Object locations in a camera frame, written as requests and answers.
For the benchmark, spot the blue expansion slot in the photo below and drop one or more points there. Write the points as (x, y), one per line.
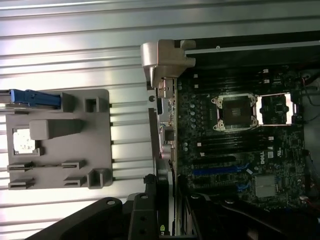
(215, 171)

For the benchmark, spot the silver hard disk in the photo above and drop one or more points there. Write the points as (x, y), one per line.
(4, 98)

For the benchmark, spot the green motherboard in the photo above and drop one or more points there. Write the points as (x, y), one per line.
(287, 162)

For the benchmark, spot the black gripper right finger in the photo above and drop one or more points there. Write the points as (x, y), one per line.
(200, 217)

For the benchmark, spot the silver CPU chip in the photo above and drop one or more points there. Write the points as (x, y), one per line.
(22, 142)

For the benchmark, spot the silver chipset heatsink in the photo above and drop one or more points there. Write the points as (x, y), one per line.
(265, 186)

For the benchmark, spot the CPU socket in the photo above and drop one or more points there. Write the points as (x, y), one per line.
(235, 111)

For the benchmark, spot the black long expansion slot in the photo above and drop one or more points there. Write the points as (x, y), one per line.
(215, 160)

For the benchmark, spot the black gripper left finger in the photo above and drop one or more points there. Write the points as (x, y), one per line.
(147, 215)

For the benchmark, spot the grey plastic parts rack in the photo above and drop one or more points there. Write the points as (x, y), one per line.
(75, 140)

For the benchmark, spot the open black PC case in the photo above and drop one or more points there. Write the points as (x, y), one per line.
(250, 53)

